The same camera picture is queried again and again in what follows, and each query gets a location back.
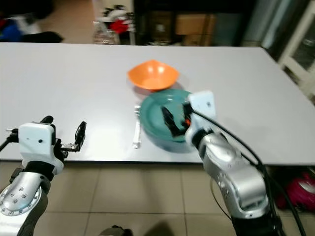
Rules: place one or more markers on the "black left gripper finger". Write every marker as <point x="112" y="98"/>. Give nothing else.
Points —
<point x="80" y="133"/>
<point x="47" y="119"/>

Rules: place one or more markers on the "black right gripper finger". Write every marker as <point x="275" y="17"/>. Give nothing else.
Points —
<point x="177" y="129"/>
<point x="167" y="117"/>

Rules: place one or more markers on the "teal round plate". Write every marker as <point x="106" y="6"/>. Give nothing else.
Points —
<point x="152" y="120"/>

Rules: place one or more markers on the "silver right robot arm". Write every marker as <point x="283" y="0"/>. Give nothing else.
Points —
<point x="234" y="172"/>

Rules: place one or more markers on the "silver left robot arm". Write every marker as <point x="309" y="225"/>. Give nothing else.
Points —
<point x="22" y="199"/>

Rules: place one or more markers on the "orange bowl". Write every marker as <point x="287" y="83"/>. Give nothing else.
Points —
<point x="153" y="73"/>

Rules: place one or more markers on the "black bag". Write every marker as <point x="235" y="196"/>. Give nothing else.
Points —
<point x="43" y="37"/>

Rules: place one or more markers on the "brown cardboard box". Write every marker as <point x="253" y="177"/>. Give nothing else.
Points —
<point x="195" y="23"/>

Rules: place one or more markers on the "blue cloth item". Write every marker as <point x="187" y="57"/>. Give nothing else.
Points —
<point x="11" y="31"/>

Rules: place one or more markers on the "dark robot foot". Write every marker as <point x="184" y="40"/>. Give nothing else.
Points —
<point x="112" y="231"/>

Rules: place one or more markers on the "clear plastic bottle pack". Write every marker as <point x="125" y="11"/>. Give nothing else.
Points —
<point x="104" y="34"/>

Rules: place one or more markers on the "red cloth item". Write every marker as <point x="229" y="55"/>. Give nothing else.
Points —
<point x="120" y="25"/>

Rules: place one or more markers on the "white chair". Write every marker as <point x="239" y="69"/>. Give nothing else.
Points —
<point x="298" y="54"/>

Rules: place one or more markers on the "pink bag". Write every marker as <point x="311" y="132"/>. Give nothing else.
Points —
<point x="298" y="191"/>

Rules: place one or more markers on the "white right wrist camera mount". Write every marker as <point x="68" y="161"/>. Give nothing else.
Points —
<point x="203" y="105"/>

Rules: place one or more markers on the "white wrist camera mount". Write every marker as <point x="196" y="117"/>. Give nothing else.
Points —
<point x="203" y="105"/>
<point x="37" y="143"/>

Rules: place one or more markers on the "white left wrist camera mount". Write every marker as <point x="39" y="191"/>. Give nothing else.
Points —
<point x="37" y="143"/>

